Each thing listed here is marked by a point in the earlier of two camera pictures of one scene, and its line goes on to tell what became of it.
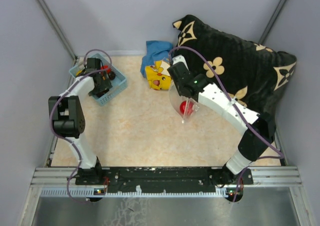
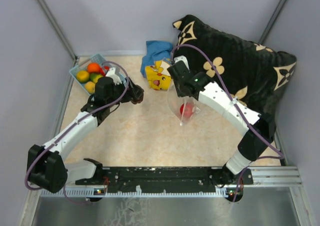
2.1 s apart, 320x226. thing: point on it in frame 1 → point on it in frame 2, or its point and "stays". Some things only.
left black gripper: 105,84 → 134,92
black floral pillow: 252,74 stays
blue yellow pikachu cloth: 154,65 stays
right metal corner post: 276,13 stays
